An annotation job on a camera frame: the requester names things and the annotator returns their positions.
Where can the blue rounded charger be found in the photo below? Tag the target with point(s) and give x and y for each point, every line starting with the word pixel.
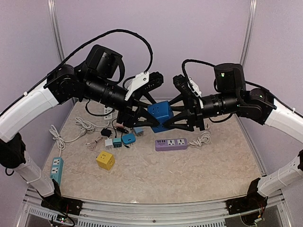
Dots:
pixel 128 139

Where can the teal power strip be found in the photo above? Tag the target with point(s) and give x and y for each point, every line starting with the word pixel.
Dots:
pixel 56 169

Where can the teal USB charger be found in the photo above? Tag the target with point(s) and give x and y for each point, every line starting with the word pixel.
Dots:
pixel 117 142

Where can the purple power strip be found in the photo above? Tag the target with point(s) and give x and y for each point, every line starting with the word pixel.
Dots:
pixel 171 144

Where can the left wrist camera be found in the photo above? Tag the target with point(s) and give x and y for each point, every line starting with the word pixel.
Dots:
pixel 143 83

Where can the light blue charger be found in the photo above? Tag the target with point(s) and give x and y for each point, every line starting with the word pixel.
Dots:
pixel 138 131

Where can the white USB charger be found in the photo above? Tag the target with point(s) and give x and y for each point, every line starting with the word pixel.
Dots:
pixel 109 144

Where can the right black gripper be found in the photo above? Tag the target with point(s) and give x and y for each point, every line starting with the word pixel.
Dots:
pixel 192 110

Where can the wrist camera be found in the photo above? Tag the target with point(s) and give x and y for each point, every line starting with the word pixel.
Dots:
pixel 181 84
pixel 143 83

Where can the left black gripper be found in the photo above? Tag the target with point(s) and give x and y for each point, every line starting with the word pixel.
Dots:
pixel 131 116

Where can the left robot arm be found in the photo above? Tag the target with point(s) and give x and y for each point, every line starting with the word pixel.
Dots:
pixel 16 73

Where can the white power strip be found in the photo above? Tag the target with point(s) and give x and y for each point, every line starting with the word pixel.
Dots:
pixel 108 112

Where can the yellow cube socket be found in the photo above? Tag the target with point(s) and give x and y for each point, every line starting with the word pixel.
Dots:
pixel 105 160

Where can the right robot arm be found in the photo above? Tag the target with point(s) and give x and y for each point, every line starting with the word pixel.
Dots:
pixel 259 105

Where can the pink charger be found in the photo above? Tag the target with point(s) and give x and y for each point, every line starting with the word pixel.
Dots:
pixel 119 125

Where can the dark blue cube socket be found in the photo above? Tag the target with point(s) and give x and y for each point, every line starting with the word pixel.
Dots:
pixel 161 112

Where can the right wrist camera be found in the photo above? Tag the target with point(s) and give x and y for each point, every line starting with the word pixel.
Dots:
pixel 181 84

